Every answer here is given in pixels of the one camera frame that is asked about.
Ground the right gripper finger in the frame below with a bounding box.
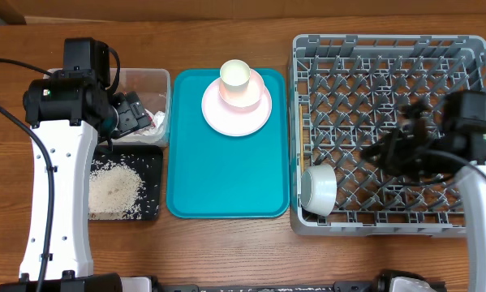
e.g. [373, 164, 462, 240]
[360, 142, 389, 165]
[401, 100, 429, 126]

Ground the white napkin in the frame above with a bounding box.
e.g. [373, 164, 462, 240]
[126, 109, 166, 139]

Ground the grey metal bowl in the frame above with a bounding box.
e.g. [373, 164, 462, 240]
[300, 165, 337, 217]

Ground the white rice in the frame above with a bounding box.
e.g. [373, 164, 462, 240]
[88, 158, 160, 221]

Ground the white cup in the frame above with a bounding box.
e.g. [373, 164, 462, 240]
[219, 59, 251, 96]

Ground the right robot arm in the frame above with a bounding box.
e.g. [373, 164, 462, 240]
[360, 90, 486, 291]

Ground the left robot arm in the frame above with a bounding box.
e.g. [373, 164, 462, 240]
[0, 38, 157, 291]

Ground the grey dishwasher rack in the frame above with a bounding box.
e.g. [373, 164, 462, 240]
[289, 34, 486, 238]

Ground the clear plastic bin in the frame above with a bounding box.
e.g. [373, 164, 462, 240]
[43, 67, 172, 148]

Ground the black plastic tray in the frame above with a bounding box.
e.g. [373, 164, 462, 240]
[92, 145, 163, 203]

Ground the teal serving tray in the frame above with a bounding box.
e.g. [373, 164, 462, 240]
[166, 68, 290, 219]

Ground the white round plate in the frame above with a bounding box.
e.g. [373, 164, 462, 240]
[201, 78, 273, 137]

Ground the pink bowl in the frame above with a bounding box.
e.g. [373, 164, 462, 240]
[219, 69, 265, 110]

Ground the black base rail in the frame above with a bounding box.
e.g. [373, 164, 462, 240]
[123, 270, 447, 292]

